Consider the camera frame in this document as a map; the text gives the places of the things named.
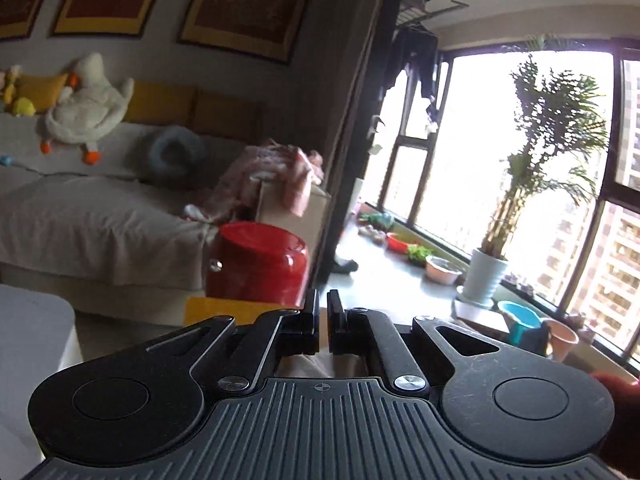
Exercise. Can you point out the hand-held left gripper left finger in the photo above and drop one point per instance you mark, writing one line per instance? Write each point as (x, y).
(314, 312)

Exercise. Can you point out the dark sliding door frame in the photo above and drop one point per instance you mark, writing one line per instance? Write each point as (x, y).
(360, 110)

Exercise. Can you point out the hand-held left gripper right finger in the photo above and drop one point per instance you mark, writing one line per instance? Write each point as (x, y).
(334, 312)

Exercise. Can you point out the dark sock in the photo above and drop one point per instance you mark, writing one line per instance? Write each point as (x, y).
(346, 266)

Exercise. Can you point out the white plant pot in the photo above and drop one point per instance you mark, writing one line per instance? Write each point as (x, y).
(484, 275)

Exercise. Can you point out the red bowl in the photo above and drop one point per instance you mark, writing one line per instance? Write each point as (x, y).
(397, 242)

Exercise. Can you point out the dark window frame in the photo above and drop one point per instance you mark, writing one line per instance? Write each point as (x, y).
(606, 190)

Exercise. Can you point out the pink and yellow plush toy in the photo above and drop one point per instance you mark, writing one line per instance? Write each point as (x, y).
(10, 82)

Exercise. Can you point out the beige sofa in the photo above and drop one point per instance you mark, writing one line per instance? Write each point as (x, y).
(75, 220)

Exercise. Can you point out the white plastic box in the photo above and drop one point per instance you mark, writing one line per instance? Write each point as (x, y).
(30, 350)

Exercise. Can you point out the steel bowl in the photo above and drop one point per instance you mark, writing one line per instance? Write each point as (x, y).
(442, 271)

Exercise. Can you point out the pink plant pot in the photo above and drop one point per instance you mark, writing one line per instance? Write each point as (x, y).
(561, 340)

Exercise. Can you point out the palm plant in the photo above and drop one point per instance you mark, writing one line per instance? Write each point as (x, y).
(545, 120)

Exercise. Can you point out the yellow cushion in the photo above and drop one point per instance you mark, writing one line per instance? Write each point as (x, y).
(227, 117)
(42, 91)
(160, 105)

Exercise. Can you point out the cardboard box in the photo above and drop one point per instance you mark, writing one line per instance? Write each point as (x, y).
(280, 220)

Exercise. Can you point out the blue plastic basin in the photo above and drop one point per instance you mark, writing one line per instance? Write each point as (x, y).
(520, 320)

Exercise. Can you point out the small yellow plush toy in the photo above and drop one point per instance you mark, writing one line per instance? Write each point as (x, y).
(22, 107)

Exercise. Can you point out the white goose plush toy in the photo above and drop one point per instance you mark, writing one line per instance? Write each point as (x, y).
(85, 110)

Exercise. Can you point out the green leafy vegetables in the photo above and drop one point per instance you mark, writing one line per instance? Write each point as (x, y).
(419, 254)

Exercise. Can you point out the pile of pink clothes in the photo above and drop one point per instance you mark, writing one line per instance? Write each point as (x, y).
(240, 180)

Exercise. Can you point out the grey neck pillow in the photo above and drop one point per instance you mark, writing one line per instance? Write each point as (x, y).
(172, 155)

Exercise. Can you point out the hanging dark clothes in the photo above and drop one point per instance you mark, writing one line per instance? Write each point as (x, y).
(417, 60)

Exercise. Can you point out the red round stool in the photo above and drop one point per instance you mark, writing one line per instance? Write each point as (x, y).
(255, 265)

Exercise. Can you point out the small succulent pot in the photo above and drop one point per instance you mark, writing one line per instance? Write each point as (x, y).
(527, 288)
(512, 280)

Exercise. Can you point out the ceiling drying rack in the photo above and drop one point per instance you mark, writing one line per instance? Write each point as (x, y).
(430, 7)

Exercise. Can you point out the small green toys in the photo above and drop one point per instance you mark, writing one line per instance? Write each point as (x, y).
(375, 222)

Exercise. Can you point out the hanging white socks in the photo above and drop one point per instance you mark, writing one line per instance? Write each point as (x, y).
(376, 127)

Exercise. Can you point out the white pot saucer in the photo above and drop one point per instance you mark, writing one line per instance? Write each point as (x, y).
(467, 301)

